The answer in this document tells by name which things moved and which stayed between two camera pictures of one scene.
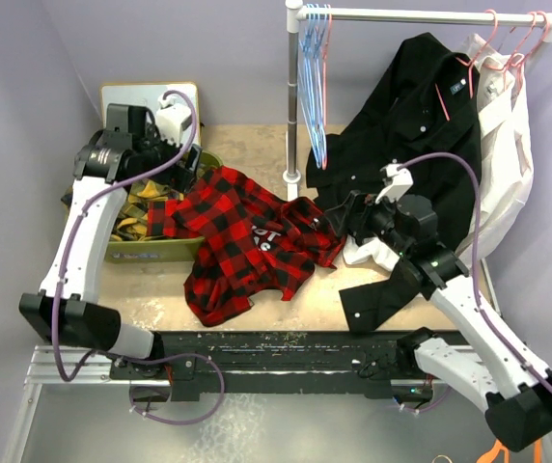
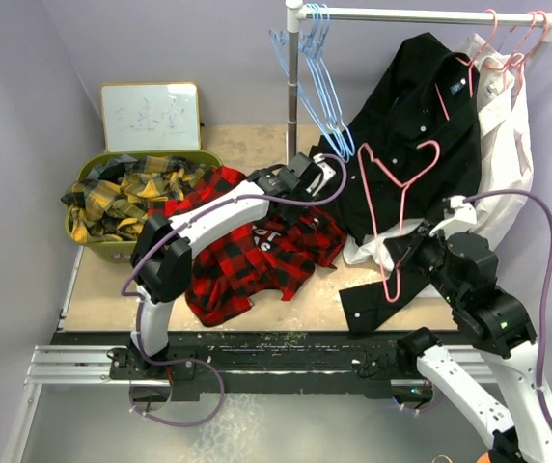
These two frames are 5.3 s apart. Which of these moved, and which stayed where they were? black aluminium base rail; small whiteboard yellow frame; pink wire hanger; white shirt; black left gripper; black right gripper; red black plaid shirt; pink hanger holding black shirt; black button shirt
Moved: black left gripper; pink wire hanger; black right gripper
Stayed: black button shirt; red black plaid shirt; black aluminium base rail; white shirt; small whiteboard yellow frame; pink hanger holding black shirt
